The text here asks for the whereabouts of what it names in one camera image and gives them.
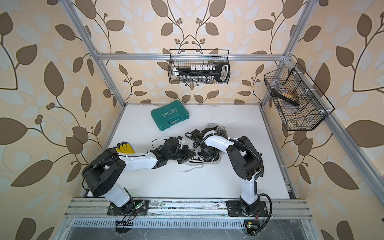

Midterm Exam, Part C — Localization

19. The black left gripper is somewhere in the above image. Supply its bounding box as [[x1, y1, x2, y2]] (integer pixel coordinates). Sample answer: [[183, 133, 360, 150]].
[[166, 144, 197, 163]]

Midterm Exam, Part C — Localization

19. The black white canvas sneaker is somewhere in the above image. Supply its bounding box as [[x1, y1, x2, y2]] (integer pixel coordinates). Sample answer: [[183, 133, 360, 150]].
[[182, 149, 220, 173]]

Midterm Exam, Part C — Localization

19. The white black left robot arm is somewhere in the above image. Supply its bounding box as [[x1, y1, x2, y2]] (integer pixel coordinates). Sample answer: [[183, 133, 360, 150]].
[[82, 137, 197, 215]]

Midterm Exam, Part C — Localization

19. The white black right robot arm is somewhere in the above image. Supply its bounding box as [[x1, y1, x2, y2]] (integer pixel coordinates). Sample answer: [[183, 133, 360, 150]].
[[185, 127, 273, 217]]

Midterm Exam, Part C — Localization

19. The green plastic tool case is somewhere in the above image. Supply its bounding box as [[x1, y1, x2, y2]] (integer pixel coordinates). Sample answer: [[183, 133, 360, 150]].
[[151, 100, 190, 131]]

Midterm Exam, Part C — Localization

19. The yellow black work glove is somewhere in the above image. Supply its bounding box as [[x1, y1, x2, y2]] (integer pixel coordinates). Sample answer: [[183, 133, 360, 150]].
[[115, 142, 135, 154]]

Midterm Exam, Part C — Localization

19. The socket bit set in basket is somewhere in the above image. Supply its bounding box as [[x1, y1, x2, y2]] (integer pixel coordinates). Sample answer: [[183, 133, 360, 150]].
[[169, 62, 231, 84]]

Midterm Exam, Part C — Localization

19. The dark object in right basket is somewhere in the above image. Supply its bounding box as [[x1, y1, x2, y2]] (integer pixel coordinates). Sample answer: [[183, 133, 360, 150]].
[[272, 88, 300, 107]]

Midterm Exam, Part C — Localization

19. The black wire basket at back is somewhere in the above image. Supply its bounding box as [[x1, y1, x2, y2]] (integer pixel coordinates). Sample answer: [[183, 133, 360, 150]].
[[168, 48, 231, 85]]

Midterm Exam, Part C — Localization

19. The black wire basket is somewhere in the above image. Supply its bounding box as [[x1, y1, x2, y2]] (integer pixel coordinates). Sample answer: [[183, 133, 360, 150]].
[[168, 48, 231, 85], [264, 63, 335, 131]]

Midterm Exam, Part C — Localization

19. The black wire basket on right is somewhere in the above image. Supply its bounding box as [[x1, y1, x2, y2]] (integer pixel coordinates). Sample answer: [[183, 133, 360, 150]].
[[264, 63, 335, 131]]

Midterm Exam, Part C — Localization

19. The aluminium frame rail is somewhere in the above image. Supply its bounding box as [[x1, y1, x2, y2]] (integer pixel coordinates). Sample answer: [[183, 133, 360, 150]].
[[64, 198, 313, 220]]

